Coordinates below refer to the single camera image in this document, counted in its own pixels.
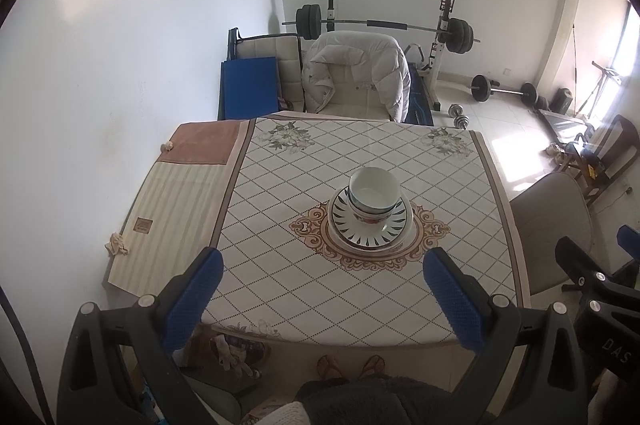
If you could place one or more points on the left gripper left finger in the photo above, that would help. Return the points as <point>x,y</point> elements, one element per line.
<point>95,387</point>

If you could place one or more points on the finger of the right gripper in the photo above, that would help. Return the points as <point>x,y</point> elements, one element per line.
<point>590,280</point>
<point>629,240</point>

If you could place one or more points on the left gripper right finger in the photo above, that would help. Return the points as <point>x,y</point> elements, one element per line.
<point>550,386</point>

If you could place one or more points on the white plate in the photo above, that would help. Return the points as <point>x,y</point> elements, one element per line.
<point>400,239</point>

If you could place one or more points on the blue leaf pattern plate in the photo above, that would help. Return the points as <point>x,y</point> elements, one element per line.
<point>367,224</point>

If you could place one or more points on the blue rimmed white bowl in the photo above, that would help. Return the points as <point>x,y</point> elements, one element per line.
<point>373,190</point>

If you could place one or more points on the grey padded chair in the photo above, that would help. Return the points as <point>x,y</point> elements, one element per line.
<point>553,207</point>

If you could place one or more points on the wooden chair by window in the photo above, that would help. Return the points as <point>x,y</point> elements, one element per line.
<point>601,162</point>

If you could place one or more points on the chrome dumbbell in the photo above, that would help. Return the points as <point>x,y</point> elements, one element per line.
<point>460,119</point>

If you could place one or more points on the beige striped cloth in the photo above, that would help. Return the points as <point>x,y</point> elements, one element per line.
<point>181,205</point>

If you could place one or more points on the person's feet in sandals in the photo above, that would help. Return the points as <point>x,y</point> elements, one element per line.
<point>331,368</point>

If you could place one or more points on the short barbell on floor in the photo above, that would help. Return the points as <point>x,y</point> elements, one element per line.
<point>483,88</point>

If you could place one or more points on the patterned tablecloth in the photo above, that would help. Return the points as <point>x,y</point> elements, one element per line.
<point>302,264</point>

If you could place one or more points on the long barbell on rack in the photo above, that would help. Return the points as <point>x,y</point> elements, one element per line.
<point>456,35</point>

